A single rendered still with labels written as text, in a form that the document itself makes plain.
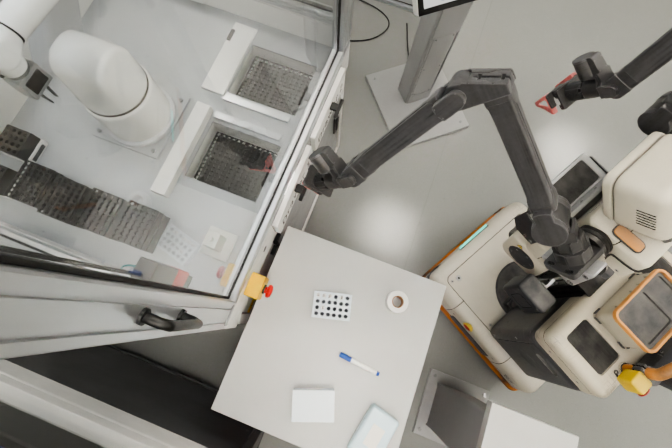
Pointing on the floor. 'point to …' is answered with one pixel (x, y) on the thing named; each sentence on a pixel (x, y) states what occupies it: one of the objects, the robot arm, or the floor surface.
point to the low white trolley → (329, 343)
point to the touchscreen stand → (421, 73)
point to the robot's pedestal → (479, 419)
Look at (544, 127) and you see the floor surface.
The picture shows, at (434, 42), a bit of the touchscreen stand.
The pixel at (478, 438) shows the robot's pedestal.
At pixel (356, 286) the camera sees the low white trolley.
